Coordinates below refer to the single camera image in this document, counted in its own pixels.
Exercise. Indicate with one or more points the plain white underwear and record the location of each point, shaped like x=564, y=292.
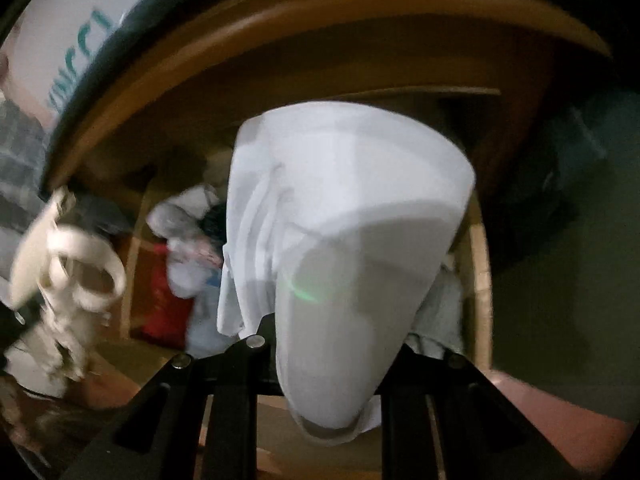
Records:
x=350, y=210

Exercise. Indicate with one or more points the dark cloth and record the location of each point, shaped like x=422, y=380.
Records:
x=560, y=170

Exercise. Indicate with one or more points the light blue flower-print underwear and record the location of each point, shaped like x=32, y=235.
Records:
x=192, y=272

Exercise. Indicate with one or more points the round yellow basket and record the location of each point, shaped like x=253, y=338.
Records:
x=477, y=285

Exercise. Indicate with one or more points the grey checkered cloth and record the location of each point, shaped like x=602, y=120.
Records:
x=20, y=160

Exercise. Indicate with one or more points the pink cloth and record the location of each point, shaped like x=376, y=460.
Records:
x=560, y=420

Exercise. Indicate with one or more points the grey-white underwear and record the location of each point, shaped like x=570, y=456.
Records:
x=440, y=310

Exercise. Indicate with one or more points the red underwear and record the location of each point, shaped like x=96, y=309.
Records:
x=160, y=305

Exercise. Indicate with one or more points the wooden drawer box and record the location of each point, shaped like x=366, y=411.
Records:
x=300, y=15

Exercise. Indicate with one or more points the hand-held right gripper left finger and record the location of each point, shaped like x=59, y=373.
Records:
x=245, y=360

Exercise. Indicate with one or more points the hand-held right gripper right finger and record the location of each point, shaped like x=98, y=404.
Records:
x=415, y=385

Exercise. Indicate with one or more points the white cloth with green print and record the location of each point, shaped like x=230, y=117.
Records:
x=60, y=5

